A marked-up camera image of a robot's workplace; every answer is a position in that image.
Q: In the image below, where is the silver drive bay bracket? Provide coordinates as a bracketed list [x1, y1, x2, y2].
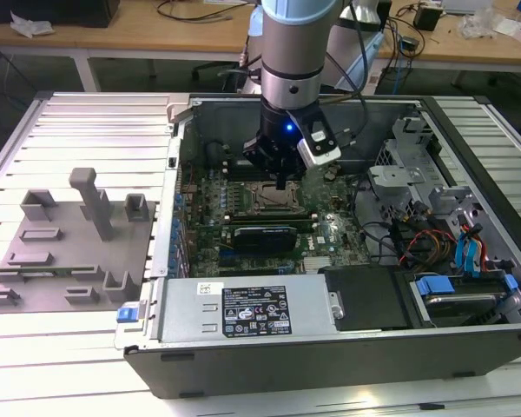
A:
[367, 164, 426, 218]

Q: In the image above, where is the grey power supply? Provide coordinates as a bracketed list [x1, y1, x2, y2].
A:
[158, 277, 338, 347]

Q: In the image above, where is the silver white wrist camera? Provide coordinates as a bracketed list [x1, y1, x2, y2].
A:
[286, 108, 343, 169]

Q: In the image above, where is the crumpled white paper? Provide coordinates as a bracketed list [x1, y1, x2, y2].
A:
[10, 11, 56, 36]

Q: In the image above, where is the black cable with silver plug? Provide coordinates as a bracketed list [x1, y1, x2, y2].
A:
[238, 36, 251, 88]

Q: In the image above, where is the tall black box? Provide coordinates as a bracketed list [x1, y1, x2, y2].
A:
[375, 0, 392, 32]

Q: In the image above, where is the clear plastic bag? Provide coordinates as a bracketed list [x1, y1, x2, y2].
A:
[455, 10, 498, 40]

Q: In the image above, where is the black NVIDIA graphics card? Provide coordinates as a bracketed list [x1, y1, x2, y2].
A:
[222, 224, 300, 253]

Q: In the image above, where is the blue flat wire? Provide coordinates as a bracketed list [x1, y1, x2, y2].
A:
[454, 232, 469, 275]
[466, 223, 484, 279]

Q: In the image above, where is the wooden desk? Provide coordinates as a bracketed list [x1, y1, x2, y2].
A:
[0, 0, 521, 93]

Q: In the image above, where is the black plastic shroud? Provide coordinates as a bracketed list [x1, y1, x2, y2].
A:
[319, 265, 413, 332]

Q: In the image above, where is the green motherboard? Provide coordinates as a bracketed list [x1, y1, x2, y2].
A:
[180, 162, 374, 279]

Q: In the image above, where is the silver finned chipset heatsink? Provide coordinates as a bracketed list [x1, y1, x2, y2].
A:
[302, 255, 334, 274]

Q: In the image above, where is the green RAM stick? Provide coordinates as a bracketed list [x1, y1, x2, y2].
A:
[16, 268, 75, 278]

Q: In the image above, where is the black expansion slot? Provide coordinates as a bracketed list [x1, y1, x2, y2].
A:
[219, 258, 283, 268]

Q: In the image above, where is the hard disk in blue carrier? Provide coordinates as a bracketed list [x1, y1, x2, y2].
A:
[410, 271, 521, 329]

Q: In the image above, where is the grey parts rack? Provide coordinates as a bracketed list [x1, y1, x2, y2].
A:
[0, 167, 158, 314]

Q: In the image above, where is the open black PC case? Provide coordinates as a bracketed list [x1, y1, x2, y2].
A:
[114, 93, 521, 400]

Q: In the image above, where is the wide black device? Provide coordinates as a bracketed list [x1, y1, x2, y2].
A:
[0, 0, 122, 28]

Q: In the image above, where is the small black cube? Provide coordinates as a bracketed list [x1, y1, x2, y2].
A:
[413, 4, 440, 31]

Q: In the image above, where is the orange yellow wire bundle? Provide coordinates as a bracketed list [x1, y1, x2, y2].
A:
[432, 234, 457, 264]

